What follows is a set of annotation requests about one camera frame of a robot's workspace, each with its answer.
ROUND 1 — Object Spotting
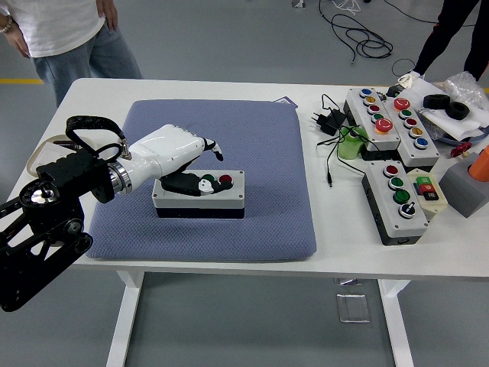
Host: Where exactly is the orange cylinder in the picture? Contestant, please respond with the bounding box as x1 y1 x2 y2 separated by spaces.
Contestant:
468 144 489 183

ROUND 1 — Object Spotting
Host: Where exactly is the person's right hand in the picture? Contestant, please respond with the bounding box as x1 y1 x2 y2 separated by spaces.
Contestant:
5 27 31 59

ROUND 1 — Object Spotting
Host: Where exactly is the green plastic bottle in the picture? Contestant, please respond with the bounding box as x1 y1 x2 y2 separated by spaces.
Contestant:
336 125 368 161

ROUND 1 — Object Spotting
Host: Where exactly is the white table leg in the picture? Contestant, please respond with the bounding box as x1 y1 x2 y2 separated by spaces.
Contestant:
377 278 415 367
105 270 145 367

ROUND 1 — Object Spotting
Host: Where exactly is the black power adapter with cord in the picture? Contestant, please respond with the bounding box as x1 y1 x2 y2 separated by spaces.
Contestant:
308 93 371 189

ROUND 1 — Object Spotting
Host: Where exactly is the clear floor plate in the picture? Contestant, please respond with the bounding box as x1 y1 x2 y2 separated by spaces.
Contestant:
335 292 371 324

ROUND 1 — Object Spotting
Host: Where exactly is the white switch plate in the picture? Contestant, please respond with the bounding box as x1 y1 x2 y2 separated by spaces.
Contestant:
36 145 77 169

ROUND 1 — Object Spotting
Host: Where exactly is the cream shallow tray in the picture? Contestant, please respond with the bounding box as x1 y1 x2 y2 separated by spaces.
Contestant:
27 134 83 177

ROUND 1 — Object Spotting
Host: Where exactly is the grey block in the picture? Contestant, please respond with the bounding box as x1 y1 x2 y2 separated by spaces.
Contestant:
438 151 489 219

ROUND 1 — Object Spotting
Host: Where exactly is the clear bubble wrap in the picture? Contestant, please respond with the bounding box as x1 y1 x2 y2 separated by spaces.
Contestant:
433 71 489 127

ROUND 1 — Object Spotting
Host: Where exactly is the black foam ring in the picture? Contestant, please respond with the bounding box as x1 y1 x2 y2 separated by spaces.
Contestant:
446 101 471 122
422 93 451 109

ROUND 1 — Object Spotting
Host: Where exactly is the cream three-button switch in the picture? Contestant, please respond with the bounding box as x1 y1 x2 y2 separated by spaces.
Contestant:
405 167 448 222

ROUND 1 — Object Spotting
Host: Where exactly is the grey-blue quilted mat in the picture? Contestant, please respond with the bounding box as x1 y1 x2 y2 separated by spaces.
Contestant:
84 99 317 263

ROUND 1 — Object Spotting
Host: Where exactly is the person in black trousers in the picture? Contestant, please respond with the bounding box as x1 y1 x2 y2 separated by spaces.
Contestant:
397 0 489 89

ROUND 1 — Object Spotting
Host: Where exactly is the black coiled cable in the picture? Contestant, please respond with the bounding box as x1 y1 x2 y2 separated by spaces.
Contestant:
319 0 394 69

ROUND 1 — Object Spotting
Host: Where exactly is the five-button box, mushroom button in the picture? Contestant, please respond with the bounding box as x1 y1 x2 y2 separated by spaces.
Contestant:
381 97 441 168
343 87 401 160

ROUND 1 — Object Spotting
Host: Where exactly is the red valve knob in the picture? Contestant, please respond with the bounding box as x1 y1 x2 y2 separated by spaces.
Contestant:
449 141 473 158

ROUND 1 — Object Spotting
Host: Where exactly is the person in white shirt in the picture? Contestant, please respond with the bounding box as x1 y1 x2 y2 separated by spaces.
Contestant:
0 0 143 109

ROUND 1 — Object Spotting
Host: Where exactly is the white cord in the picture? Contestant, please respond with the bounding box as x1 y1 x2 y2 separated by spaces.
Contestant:
330 0 362 16

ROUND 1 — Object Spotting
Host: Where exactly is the blue-grey bowl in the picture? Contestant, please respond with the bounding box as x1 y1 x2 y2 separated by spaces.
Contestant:
431 125 489 146

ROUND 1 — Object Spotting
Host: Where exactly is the person's left hand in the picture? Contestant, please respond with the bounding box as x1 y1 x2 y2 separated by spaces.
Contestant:
95 0 119 32

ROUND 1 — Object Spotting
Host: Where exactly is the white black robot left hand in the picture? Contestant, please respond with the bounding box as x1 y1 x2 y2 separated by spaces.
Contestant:
125 123 235 198

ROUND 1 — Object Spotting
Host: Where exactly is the white foam sheet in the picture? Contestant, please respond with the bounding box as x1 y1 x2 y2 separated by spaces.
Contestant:
400 77 489 141

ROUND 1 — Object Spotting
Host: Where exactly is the four-button grey control box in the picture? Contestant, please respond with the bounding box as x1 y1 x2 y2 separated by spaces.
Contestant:
151 169 246 219
361 160 429 246

